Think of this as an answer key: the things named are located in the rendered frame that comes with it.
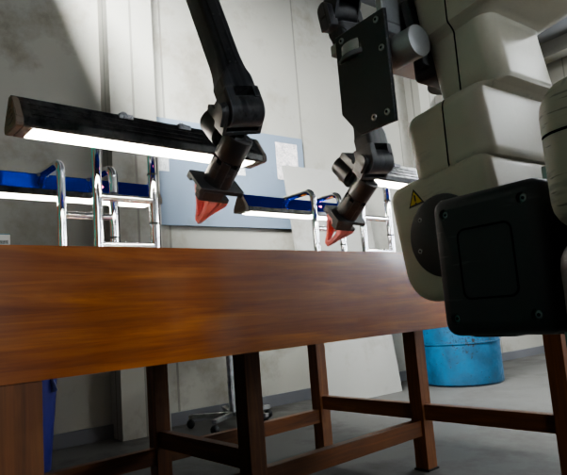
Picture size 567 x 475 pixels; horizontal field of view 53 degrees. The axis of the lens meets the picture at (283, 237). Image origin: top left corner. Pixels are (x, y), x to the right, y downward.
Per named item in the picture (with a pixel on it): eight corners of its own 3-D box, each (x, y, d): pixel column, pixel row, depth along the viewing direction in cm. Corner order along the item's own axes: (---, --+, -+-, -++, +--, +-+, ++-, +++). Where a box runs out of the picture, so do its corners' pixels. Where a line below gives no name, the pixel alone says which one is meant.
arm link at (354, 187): (368, 182, 130) (384, 185, 134) (352, 165, 134) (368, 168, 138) (353, 205, 133) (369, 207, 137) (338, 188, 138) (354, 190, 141)
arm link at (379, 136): (327, -5, 133) (362, 3, 139) (314, 9, 137) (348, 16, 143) (368, 169, 125) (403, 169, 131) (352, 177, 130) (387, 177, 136)
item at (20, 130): (267, 162, 148) (266, 135, 149) (15, 123, 108) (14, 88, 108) (250, 169, 154) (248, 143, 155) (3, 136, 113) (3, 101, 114)
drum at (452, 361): (453, 374, 494) (441, 267, 506) (522, 378, 442) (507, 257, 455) (404, 384, 456) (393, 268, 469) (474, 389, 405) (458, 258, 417)
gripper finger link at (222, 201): (170, 209, 113) (187, 171, 109) (200, 212, 118) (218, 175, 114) (184, 231, 109) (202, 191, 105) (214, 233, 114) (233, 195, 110)
